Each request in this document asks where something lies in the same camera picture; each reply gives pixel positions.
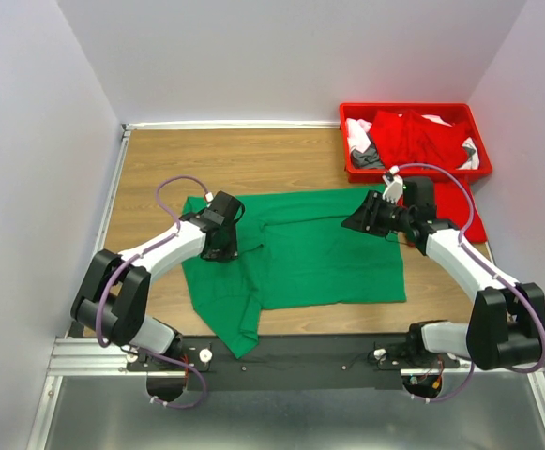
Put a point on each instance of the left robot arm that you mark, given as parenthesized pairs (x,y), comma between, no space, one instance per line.
(113,295)

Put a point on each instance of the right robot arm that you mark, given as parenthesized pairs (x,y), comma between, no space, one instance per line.
(506,328)

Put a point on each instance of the folded red t shirt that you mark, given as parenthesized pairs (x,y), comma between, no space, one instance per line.
(451,203)

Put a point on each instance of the red t shirt in bin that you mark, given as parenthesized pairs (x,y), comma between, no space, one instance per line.
(409,137)

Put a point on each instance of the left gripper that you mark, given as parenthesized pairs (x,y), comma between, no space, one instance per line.
(220,245)

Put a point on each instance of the red plastic bin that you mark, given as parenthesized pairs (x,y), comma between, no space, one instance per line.
(453,113)

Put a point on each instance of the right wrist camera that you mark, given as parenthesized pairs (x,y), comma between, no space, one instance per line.
(394,185)

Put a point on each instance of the white pink t shirt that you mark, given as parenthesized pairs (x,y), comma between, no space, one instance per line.
(358,134)

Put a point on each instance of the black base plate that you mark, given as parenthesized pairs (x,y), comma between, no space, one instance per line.
(312,362)

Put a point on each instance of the grey t shirt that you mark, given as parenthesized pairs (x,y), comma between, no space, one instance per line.
(369,159)

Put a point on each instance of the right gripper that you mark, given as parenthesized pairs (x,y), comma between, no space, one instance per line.
(371,214)

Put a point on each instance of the green t shirt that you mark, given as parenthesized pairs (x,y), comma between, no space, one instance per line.
(293,252)

